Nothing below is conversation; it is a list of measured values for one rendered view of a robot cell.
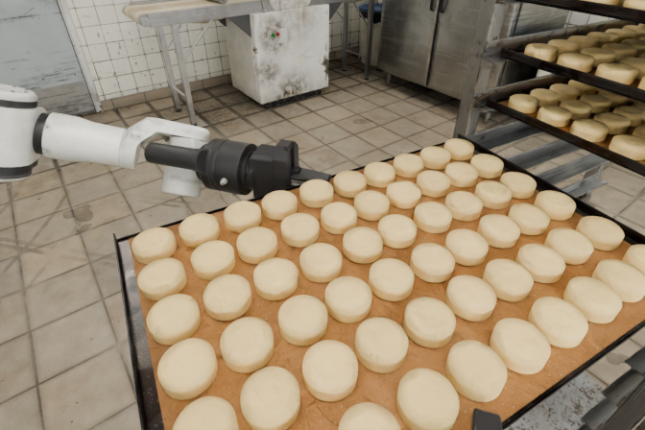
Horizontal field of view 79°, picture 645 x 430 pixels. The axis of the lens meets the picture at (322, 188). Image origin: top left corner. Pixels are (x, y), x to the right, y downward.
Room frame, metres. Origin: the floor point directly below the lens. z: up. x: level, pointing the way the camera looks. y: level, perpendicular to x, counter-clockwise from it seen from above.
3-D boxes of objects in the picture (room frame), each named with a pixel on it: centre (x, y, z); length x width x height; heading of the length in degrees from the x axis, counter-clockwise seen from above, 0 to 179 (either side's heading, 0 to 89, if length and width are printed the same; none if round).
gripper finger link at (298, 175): (0.52, 0.02, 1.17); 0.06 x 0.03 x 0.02; 73
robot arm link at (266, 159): (0.54, 0.10, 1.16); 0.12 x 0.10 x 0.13; 73
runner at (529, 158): (0.83, -0.57, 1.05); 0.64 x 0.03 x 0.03; 118
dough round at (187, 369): (0.20, 0.12, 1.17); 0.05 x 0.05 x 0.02
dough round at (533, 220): (0.41, -0.28, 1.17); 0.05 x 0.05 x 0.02
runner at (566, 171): (0.83, -0.57, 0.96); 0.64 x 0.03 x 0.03; 118
